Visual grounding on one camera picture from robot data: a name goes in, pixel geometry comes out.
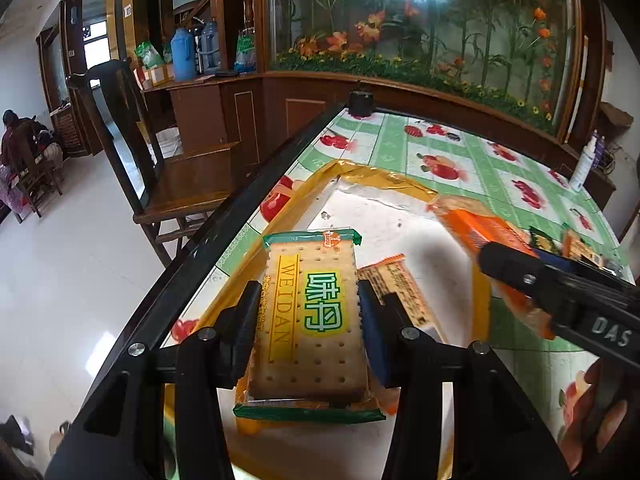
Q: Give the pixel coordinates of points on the blue thermos flask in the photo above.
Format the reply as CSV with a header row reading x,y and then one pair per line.
x,y
183,55

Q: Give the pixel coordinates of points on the yellow cardboard tray box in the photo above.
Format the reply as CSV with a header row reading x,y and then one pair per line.
x,y
389,212

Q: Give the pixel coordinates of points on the white spray bottle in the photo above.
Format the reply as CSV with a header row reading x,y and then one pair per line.
x,y
584,164

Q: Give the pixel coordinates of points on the green snack bag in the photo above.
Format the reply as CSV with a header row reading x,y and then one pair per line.
x,y
148,55

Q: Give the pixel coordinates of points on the dark wooden chair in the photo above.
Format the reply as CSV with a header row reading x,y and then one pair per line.
x,y
170,197

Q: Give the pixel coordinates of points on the orange cracker pack back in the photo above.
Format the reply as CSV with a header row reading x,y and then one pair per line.
x,y
574,248

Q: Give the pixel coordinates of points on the seated person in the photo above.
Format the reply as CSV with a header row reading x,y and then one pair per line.
x,y
31,163

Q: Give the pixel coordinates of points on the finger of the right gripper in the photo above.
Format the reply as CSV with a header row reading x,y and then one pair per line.
x,y
510,267

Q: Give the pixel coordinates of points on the purple bottles on shelf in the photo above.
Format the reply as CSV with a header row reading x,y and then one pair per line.
x,y
599,149

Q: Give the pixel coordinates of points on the grey thermos flask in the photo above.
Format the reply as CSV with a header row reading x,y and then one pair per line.
x,y
209,49

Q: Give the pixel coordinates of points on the green Weidan cracker pack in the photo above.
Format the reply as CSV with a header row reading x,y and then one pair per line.
x,y
309,363

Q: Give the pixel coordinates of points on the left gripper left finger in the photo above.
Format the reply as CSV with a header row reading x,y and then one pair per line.
x,y
119,433

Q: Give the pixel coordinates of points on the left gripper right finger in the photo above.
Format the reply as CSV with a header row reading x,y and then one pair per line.
x,y
498,433

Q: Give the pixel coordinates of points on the person's right hand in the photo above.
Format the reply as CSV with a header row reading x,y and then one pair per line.
x,y
593,418

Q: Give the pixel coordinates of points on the glass flower display cabinet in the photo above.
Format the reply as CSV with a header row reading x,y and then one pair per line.
x,y
511,55

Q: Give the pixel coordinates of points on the orange soda cracker pack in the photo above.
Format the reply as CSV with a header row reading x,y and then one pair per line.
x,y
473,226

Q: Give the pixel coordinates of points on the large orange snack packet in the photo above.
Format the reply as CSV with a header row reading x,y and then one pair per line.
x,y
392,275

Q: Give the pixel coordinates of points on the dark green snack packet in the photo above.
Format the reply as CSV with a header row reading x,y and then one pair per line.
x,y
540,240

